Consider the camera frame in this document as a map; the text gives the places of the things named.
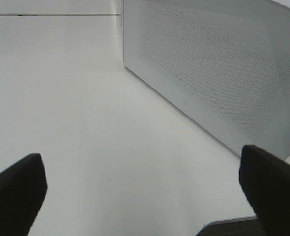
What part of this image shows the white microwave door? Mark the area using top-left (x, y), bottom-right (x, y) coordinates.
top-left (122, 0), bottom-right (290, 159)

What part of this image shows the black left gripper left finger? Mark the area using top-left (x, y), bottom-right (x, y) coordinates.
top-left (0, 153), bottom-right (48, 236)

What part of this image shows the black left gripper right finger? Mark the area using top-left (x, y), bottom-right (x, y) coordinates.
top-left (239, 145), bottom-right (290, 236)

